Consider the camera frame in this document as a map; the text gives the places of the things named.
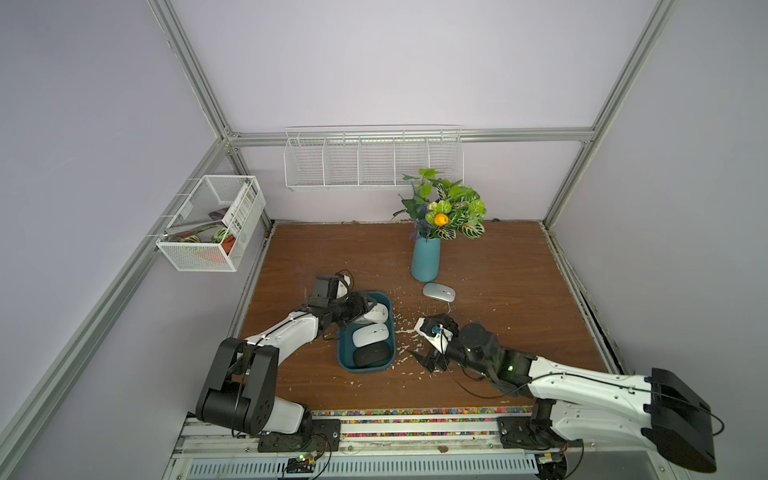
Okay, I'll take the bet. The teal plastic storage box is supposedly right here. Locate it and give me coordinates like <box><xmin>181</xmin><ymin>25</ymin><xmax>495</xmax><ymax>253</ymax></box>
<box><xmin>337</xmin><ymin>292</ymin><xmax>396</xmax><ymax>374</ymax></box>

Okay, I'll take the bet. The white wire wall shelf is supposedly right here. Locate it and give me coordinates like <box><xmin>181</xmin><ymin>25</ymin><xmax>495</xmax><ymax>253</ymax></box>
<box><xmin>283</xmin><ymin>125</ymin><xmax>465</xmax><ymax>190</ymax></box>

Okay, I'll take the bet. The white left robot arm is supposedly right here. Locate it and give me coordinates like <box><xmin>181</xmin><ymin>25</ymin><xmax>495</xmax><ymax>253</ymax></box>
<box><xmin>195</xmin><ymin>292</ymin><xmax>390</xmax><ymax>452</ymax></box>

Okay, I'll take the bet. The teal ceramic vase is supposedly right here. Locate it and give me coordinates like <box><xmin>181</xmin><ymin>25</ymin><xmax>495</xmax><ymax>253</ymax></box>
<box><xmin>411</xmin><ymin>237</ymin><xmax>441</xmax><ymax>283</ymax></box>

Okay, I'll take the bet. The silver flat mouse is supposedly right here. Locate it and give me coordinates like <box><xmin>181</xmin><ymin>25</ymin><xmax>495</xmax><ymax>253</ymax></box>
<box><xmin>422</xmin><ymin>282</ymin><xmax>456</xmax><ymax>303</ymax></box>

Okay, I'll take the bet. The metal base rail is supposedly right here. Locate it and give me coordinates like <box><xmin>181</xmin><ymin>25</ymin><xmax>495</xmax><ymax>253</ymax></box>
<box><xmin>163</xmin><ymin>406</ymin><xmax>692</xmax><ymax>479</ymax></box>

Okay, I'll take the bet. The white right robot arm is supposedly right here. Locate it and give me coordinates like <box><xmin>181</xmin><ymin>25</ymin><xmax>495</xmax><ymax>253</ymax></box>
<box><xmin>415</xmin><ymin>314</ymin><xmax>717</xmax><ymax>474</ymax></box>

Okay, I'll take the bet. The white mesh side basket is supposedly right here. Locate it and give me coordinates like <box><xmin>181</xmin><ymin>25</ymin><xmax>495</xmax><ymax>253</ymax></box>
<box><xmin>156</xmin><ymin>175</ymin><xmax>265</xmax><ymax>272</ymax></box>

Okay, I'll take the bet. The artificial plant bouquet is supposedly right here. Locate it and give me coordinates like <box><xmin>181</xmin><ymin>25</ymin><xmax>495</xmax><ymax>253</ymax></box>
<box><xmin>392</xmin><ymin>169</ymin><xmax>487</xmax><ymax>240</ymax></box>

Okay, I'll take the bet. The black mouse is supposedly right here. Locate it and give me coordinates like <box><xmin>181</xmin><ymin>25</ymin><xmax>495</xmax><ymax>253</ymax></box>
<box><xmin>352</xmin><ymin>341</ymin><xmax>392</xmax><ymax>369</ymax></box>

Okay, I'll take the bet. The large white grey mouse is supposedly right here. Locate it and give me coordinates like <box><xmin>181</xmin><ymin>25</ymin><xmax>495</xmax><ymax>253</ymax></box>
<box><xmin>361</xmin><ymin>303</ymin><xmax>389</xmax><ymax>324</ymax></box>

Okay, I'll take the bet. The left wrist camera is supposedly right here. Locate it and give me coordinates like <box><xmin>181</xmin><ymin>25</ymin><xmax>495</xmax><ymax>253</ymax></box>
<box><xmin>307</xmin><ymin>273</ymin><xmax>350</xmax><ymax>308</ymax></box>

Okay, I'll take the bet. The white slim mouse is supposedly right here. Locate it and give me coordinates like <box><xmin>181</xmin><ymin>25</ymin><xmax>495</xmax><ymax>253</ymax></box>
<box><xmin>352</xmin><ymin>324</ymin><xmax>390</xmax><ymax>348</ymax></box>

